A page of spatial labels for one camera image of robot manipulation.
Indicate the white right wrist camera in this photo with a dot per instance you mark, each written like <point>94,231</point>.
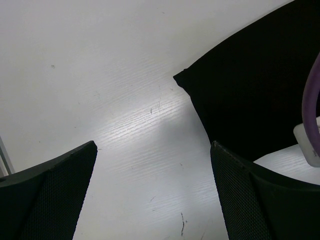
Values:
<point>309,153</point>

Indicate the black skirt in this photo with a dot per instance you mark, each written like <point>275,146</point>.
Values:
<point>248,90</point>

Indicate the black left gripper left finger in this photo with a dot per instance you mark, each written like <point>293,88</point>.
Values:
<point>44,202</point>

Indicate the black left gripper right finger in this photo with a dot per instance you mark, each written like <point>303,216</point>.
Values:
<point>260,204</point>

